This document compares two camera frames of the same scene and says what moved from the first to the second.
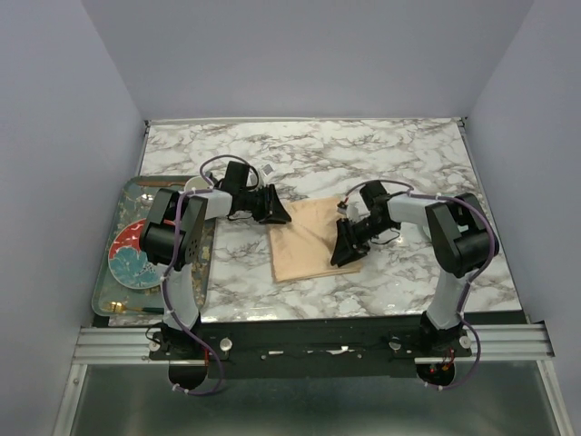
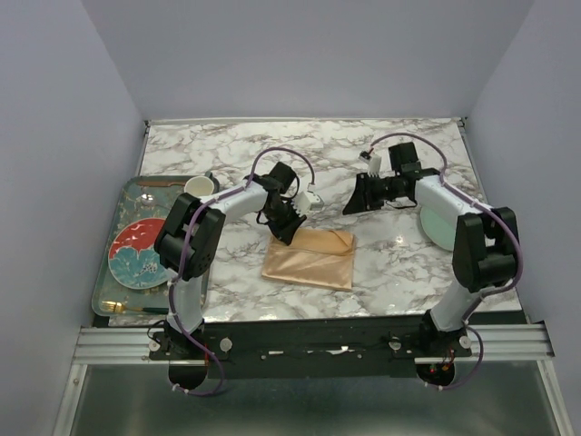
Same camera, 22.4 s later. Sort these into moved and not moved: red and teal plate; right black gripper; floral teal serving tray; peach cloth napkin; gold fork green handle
Moved: right black gripper; peach cloth napkin
Not moved: gold fork green handle; red and teal plate; floral teal serving tray
